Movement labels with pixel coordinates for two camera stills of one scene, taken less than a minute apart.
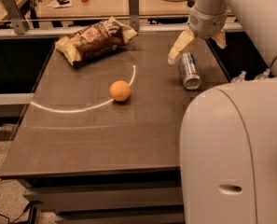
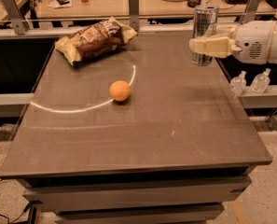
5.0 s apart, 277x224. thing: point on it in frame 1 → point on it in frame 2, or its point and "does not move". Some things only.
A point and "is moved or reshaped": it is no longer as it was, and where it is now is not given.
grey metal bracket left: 20,23 does not move
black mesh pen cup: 191,0 does not move
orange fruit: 120,91 does not move
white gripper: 205,24 → 254,43
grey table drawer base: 153,197 does not move
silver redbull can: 190,71 is moved or reshaped
